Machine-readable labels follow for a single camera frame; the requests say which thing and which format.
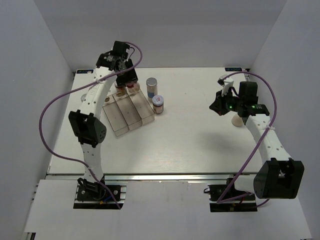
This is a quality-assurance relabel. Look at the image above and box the blue sticker right corner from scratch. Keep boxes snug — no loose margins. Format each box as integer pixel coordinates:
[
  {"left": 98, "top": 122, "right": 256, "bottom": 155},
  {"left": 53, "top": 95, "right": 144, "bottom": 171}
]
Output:
[{"left": 224, "top": 67, "right": 243, "bottom": 72}]

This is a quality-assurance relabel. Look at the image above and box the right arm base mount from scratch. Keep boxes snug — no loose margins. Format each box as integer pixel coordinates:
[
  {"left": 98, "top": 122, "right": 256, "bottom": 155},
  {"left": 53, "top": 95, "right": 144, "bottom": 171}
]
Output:
[{"left": 203, "top": 178, "right": 258, "bottom": 213}]

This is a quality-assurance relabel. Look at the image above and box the white lid jar rear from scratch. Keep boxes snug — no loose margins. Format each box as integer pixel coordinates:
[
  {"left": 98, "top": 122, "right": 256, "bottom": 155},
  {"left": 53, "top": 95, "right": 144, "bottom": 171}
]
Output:
[{"left": 114, "top": 83, "right": 126, "bottom": 94}]

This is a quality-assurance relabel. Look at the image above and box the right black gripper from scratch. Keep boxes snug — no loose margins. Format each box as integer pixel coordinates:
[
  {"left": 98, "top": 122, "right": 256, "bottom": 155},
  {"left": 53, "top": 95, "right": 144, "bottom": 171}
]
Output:
[{"left": 209, "top": 88, "right": 243, "bottom": 116}]

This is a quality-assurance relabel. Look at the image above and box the blue sticker corner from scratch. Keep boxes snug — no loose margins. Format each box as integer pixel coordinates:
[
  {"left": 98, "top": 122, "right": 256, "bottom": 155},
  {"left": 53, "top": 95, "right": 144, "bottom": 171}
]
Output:
[
  {"left": 224, "top": 67, "right": 243, "bottom": 72},
  {"left": 76, "top": 69, "right": 94, "bottom": 74}
]

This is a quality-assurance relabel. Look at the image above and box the purple cable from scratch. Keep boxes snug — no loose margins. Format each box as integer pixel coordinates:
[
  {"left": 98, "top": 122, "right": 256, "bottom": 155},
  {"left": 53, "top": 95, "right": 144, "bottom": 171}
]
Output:
[
  {"left": 39, "top": 41, "right": 144, "bottom": 210},
  {"left": 216, "top": 72, "right": 279, "bottom": 208}
]

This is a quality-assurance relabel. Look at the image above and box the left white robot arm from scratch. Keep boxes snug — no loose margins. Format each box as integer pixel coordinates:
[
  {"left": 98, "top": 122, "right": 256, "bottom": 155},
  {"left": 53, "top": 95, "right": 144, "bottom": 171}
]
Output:
[{"left": 68, "top": 41, "right": 138, "bottom": 200}]

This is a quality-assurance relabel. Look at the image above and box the left clear organizer tray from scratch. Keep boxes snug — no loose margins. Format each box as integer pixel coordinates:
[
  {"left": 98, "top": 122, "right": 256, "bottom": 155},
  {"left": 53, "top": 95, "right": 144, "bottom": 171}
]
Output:
[{"left": 103, "top": 95, "right": 129, "bottom": 137}]

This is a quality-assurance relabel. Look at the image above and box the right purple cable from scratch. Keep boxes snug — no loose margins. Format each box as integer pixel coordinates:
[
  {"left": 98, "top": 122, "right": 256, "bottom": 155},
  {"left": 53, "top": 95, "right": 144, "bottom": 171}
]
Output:
[{"left": 216, "top": 72, "right": 279, "bottom": 208}]

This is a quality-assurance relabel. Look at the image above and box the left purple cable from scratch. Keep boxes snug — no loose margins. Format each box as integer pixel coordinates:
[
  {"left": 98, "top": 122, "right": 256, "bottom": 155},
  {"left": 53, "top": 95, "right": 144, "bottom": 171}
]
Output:
[{"left": 39, "top": 41, "right": 144, "bottom": 210}]

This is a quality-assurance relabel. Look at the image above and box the pink cap spice bottle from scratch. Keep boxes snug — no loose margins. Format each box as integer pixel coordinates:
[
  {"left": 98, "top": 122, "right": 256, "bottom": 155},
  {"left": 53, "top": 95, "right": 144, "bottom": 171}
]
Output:
[{"left": 126, "top": 82, "right": 140, "bottom": 96}]

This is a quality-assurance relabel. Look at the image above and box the aluminium front rail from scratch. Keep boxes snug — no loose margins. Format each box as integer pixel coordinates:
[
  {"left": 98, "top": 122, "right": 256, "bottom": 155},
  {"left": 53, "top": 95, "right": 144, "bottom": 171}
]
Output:
[{"left": 47, "top": 172, "right": 258, "bottom": 182}]

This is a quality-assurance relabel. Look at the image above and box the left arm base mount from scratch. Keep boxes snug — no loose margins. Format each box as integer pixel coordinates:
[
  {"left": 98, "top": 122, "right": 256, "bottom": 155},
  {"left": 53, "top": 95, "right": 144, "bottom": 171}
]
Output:
[{"left": 73, "top": 177, "right": 126, "bottom": 210}]

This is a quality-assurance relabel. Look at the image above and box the yellow cap white bottle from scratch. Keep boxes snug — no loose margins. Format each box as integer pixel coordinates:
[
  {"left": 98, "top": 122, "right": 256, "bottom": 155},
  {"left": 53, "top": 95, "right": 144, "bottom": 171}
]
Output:
[{"left": 231, "top": 113, "right": 245, "bottom": 128}]

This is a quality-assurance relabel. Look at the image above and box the white lid jar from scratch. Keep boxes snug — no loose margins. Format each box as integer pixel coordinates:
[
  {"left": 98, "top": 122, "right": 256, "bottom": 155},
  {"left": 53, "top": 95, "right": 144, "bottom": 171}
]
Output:
[
  {"left": 114, "top": 83, "right": 126, "bottom": 94},
  {"left": 152, "top": 95, "right": 164, "bottom": 114}
]

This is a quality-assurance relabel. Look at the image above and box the white lid jar right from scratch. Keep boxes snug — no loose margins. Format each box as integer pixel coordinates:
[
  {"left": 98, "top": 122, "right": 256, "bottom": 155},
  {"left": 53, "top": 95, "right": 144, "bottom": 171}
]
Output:
[{"left": 152, "top": 95, "right": 164, "bottom": 114}]

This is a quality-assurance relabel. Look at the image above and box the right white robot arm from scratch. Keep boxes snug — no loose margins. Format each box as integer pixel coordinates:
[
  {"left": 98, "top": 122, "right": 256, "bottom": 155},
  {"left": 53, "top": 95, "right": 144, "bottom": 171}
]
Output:
[{"left": 209, "top": 79, "right": 305, "bottom": 203}]

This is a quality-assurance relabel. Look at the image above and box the blue sticker left corner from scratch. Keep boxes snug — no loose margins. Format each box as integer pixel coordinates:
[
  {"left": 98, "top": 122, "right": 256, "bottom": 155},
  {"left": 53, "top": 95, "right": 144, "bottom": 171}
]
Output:
[{"left": 76, "top": 69, "right": 94, "bottom": 74}]

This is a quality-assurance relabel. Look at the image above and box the right clear organizer tray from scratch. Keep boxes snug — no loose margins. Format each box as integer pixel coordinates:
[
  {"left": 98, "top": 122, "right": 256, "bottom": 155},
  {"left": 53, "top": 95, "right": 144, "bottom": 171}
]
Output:
[{"left": 127, "top": 88, "right": 155, "bottom": 125}]

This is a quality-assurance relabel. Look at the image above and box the silver lid jar blue label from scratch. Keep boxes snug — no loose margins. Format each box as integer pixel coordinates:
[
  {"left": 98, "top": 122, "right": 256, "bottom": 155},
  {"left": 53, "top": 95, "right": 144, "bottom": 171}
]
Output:
[{"left": 146, "top": 77, "right": 158, "bottom": 102}]

